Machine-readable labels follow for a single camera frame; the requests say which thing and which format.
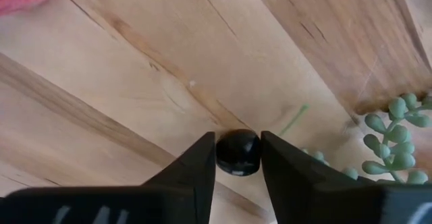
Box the trailing plant in dark pot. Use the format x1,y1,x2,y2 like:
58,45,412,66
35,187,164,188
302,92,432,185

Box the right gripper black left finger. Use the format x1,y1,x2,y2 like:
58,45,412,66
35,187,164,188
0,131,217,224

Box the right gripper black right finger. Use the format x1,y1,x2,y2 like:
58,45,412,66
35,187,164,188
260,130,432,224

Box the black toy cherry green stem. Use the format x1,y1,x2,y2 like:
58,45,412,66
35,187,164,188
215,103,311,177

